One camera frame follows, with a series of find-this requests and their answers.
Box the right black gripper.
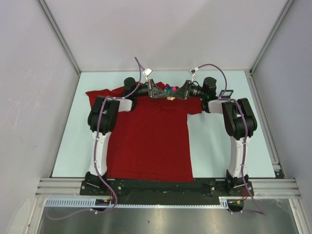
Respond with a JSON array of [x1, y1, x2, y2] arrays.
[[170, 80, 206, 100]]

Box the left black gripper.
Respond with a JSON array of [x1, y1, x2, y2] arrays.
[[133, 79, 169, 99]]

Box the red t-shirt garment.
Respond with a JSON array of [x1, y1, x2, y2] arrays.
[[85, 81, 207, 183]]

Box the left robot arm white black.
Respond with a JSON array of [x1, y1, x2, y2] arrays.
[[85, 77, 170, 195]]

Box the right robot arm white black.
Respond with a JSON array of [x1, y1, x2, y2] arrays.
[[169, 77, 257, 195]]

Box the black open small box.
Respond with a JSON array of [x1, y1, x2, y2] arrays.
[[218, 90, 234, 99]]

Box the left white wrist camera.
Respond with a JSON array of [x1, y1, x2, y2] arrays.
[[143, 68, 153, 83]]

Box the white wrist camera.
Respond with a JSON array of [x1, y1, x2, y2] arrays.
[[189, 67, 199, 83], [143, 68, 153, 83]]

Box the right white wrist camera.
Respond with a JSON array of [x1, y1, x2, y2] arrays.
[[189, 67, 199, 83]]

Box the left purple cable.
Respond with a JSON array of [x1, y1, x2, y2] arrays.
[[45, 57, 147, 220]]

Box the purple cable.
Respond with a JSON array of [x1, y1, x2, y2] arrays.
[[195, 63, 266, 215], [45, 57, 147, 220]]

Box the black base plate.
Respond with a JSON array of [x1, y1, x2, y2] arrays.
[[79, 175, 254, 196]]

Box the slotted cable duct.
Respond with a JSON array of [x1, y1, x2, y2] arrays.
[[45, 196, 239, 208]]

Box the aluminium front rail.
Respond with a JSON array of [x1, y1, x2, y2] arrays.
[[35, 178, 301, 199]]

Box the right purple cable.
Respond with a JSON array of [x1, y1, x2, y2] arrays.
[[195, 63, 266, 215]]

